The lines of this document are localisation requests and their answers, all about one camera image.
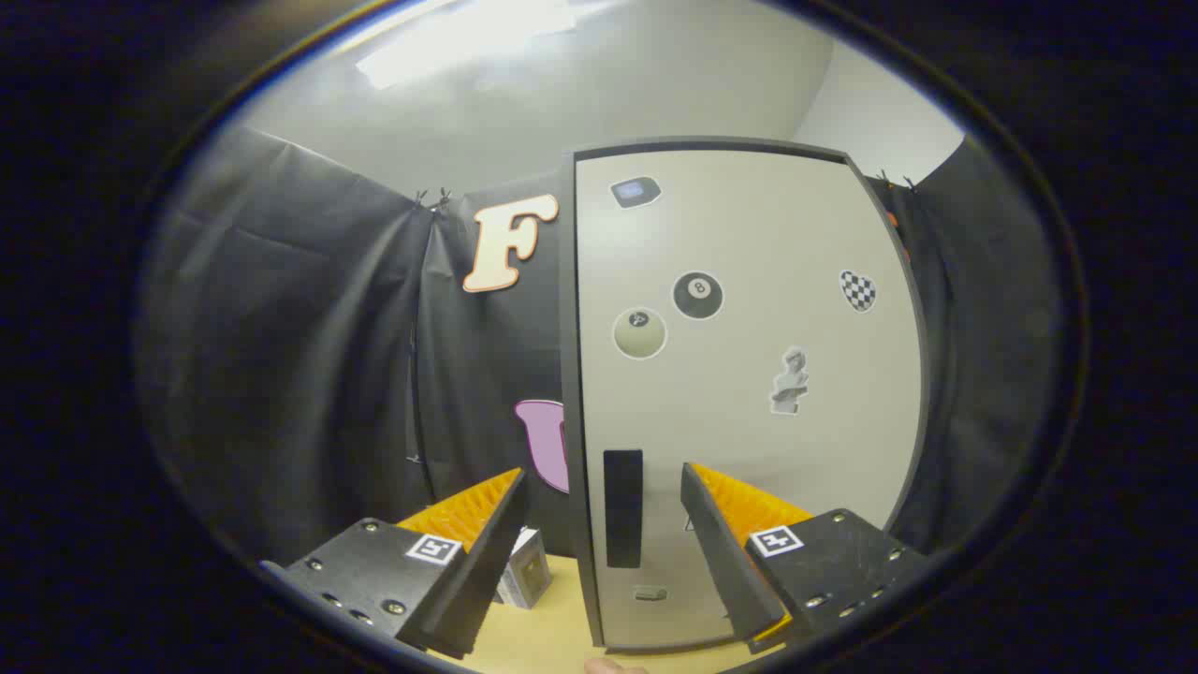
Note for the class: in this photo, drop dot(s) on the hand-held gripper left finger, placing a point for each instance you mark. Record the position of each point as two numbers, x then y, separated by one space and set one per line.
477 571

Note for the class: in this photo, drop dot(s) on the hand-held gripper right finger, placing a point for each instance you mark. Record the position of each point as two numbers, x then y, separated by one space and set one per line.
725 562

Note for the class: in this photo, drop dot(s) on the white spine book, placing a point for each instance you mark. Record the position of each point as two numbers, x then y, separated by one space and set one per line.
513 562

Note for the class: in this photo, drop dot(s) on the dark grey cabinet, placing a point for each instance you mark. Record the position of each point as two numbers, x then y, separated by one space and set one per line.
567 374

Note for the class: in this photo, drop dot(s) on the black backdrop cloth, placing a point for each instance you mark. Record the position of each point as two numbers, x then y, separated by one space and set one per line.
309 356

